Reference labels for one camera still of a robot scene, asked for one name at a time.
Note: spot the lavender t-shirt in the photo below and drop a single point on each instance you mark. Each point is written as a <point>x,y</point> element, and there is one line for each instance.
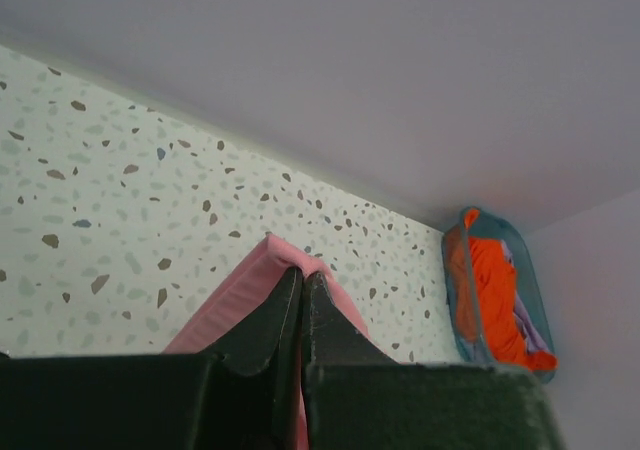
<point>524,339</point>

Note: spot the teal laundry basket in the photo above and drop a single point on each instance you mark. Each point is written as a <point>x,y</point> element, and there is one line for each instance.
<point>475,222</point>

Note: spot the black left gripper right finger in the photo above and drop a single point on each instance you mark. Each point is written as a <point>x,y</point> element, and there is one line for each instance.
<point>356,397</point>

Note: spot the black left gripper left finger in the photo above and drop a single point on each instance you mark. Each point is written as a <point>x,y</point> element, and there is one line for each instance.
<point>241,392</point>

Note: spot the orange t-shirt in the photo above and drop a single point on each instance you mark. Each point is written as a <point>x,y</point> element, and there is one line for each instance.
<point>479,277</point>

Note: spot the pink t-shirt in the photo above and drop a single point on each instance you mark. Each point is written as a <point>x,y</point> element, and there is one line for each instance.
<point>248,286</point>

